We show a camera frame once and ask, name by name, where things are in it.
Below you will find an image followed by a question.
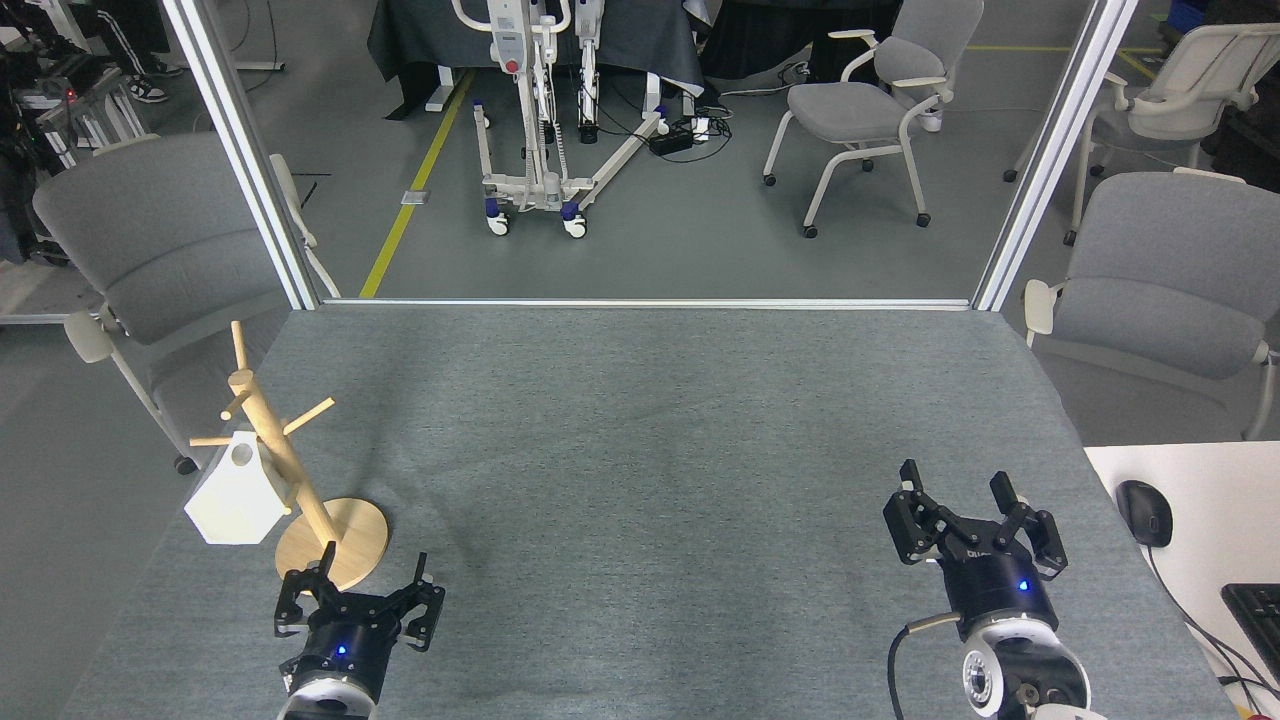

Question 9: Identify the dark grey table cloth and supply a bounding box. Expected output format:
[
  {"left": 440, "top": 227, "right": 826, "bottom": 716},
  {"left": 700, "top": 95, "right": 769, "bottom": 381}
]
[{"left": 367, "top": 0, "right": 706, "bottom": 96}]

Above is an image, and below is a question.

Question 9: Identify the white mesh office chair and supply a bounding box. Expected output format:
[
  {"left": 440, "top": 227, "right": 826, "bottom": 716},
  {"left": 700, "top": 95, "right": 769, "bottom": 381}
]
[{"left": 1003, "top": 22, "right": 1280, "bottom": 246}]

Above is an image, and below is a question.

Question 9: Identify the grey chair with white frame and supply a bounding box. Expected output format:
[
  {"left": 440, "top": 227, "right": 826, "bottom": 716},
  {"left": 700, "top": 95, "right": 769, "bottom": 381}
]
[
  {"left": 33, "top": 132, "right": 341, "bottom": 476},
  {"left": 762, "top": 0, "right": 986, "bottom": 239},
  {"left": 1022, "top": 168, "right": 1280, "bottom": 441}
]

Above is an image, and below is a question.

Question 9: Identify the black mouse cable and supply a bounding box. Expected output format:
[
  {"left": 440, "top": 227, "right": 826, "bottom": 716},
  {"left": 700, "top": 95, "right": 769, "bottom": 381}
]
[{"left": 1145, "top": 545, "right": 1280, "bottom": 701}]

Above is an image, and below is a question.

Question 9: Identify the white stand on wheels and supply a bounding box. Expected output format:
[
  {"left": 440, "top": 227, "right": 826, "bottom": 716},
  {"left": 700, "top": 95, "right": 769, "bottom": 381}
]
[{"left": 452, "top": 0, "right": 673, "bottom": 239}]

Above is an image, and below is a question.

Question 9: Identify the silver table edge rail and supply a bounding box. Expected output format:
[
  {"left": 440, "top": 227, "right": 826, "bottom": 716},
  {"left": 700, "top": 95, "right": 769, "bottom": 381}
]
[{"left": 318, "top": 297, "right": 976, "bottom": 311}]

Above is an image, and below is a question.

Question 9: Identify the person's leg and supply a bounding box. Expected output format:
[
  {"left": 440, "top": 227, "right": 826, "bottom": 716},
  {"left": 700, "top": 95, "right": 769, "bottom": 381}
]
[{"left": 95, "top": 0, "right": 186, "bottom": 103}]

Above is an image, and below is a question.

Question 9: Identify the black equipment rack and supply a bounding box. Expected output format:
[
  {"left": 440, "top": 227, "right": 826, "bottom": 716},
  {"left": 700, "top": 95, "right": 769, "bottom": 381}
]
[{"left": 0, "top": 0, "right": 151, "bottom": 266}]

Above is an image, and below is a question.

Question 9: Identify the black computer mouse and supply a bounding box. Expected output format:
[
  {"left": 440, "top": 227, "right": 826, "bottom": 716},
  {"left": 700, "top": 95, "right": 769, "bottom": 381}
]
[{"left": 1116, "top": 480, "right": 1174, "bottom": 548}]

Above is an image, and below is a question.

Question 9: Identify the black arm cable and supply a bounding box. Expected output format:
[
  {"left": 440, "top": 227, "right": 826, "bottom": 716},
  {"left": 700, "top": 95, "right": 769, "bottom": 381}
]
[{"left": 888, "top": 612, "right": 961, "bottom": 720}]

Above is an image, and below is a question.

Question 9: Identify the black keyboard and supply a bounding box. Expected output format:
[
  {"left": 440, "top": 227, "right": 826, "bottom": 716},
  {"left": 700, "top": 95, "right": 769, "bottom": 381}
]
[{"left": 1221, "top": 583, "right": 1280, "bottom": 686}]

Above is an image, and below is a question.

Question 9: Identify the white desk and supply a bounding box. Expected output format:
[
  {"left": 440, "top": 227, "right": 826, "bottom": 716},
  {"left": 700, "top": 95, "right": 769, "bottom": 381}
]
[{"left": 1085, "top": 441, "right": 1280, "bottom": 720}]

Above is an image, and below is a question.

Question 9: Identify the wooden cup rack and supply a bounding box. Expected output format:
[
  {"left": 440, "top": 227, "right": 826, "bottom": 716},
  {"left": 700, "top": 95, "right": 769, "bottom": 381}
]
[{"left": 190, "top": 321, "right": 389, "bottom": 597}]

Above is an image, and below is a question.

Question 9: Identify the white faceted cup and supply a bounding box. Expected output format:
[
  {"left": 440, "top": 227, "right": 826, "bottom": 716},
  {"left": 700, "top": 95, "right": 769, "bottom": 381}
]
[{"left": 184, "top": 430, "right": 293, "bottom": 546}]

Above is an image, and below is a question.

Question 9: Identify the silver frame post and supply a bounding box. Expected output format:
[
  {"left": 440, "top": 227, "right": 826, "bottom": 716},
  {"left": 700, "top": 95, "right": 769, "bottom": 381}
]
[
  {"left": 972, "top": 0, "right": 1139, "bottom": 312},
  {"left": 160, "top": 0, "right": 323, "bottom": 311}
]

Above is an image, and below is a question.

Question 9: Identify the black power strip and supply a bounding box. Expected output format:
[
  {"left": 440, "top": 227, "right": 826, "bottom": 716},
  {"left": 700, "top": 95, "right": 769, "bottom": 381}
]
[{"left": 648, "top": 118, "right": 713, "bottom": 156}]

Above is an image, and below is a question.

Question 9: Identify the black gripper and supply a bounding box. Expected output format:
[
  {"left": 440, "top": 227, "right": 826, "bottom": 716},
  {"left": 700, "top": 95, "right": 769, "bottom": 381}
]
[
  {"left": 882, "top": 459, "right": 1068, "bottom": 642},
  {"left": 275, "top": 542, "right": 446, "bottom": 707}
]

